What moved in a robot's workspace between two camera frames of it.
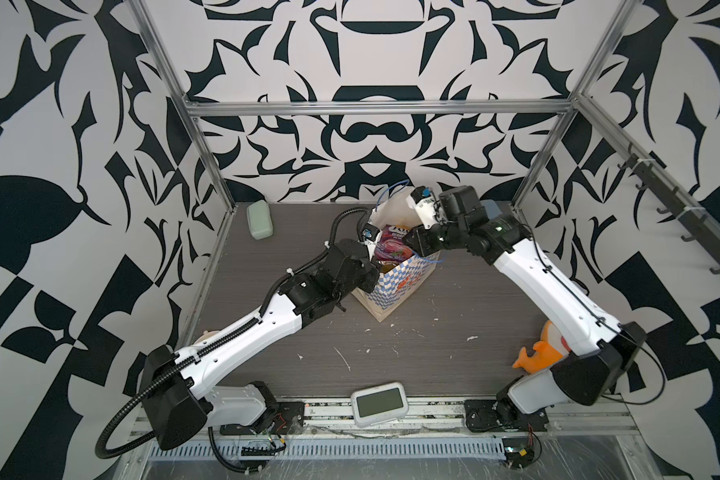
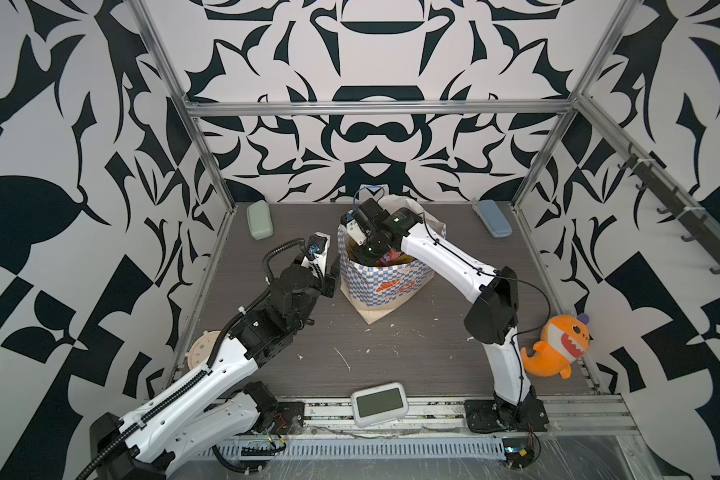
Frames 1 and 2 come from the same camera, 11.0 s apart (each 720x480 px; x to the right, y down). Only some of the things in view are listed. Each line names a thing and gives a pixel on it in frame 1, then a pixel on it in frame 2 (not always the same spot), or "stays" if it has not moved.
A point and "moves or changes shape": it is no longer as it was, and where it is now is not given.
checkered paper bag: (401, 273) moves or changes shape
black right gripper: (421, 247) -> (358, 253)
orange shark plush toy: (548, 351) stays
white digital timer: (379, 404) stays
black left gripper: (371, 272) -> (326, 283)
